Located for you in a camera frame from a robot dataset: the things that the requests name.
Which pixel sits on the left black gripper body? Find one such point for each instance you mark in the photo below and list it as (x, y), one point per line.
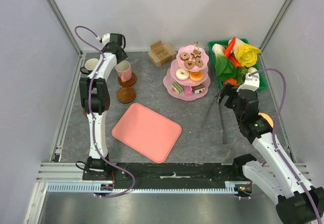
(124, 55)

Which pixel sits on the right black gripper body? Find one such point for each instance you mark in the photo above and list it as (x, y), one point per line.
(231, 90)

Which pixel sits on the metal serving tongs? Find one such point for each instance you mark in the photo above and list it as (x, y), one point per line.
(220, 118)

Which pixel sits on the pink mug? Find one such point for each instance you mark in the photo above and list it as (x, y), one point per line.
(124, 70)

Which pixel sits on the black mug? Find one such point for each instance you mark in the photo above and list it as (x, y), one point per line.
(89, 66)

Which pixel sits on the small orange glazed donut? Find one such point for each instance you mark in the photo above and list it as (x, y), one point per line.
(196, 76)

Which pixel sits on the heart shaped cookie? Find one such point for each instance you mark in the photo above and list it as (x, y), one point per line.
(189, 64)

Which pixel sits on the small chocolate nut donut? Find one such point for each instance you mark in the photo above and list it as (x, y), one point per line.
(184, 56)

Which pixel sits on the star shaped cookie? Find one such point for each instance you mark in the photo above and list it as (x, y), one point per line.
(196, 54)

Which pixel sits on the green layered cake slice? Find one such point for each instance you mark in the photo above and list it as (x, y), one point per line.
(178, 88)

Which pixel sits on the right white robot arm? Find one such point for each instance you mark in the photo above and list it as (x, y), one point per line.
(295, 198)

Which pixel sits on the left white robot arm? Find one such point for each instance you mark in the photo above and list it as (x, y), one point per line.
(95, 101)

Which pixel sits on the orange pumpkin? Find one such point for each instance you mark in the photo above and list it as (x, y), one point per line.
(230, 81)

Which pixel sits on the yellow round sponge cake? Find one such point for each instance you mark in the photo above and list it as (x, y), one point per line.
(267, 118)

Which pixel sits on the spinach leaves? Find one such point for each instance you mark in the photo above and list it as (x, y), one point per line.
(240, 74)

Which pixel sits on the white eggplant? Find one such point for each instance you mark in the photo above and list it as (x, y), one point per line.
(252, 69)

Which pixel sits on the green bok choy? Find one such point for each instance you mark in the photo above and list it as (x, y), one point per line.
(224, 68)

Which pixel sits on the brown saucer upper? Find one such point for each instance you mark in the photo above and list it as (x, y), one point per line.
(130, 82)

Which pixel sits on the brown saucer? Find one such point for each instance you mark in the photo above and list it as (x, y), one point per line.
(126, 94)
(130, 82)

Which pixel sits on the cardboard box stack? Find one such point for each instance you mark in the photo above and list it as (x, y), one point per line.
(161, 54)

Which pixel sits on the yellow napa cabbage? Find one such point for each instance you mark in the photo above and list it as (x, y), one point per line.
(245, 53)

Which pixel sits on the chocolate cake slice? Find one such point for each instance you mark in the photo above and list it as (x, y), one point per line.
(198, 89)

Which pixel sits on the brown saucer middle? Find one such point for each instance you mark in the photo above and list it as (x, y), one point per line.
(126, 94)

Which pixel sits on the red chili pepper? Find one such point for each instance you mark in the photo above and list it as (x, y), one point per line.
(230, 46)

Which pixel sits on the pink layered cake slice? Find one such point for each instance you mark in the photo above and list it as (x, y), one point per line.
(187, 91)

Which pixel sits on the pink three tier stand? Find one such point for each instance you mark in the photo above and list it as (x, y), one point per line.
(177, 63)

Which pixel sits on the pink serving tray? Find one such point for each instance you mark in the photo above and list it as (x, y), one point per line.
(147, 132)

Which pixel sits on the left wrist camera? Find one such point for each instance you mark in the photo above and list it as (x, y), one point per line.
(104, 39)

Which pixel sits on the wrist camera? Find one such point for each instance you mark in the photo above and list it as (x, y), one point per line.
(104, 39)
(252, 82)

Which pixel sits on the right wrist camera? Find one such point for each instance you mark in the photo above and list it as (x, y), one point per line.
(252, 82)

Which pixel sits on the white cable duct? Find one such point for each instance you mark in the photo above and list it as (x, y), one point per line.
(101, 188)

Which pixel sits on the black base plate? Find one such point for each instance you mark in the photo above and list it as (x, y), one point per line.
(167, 175)

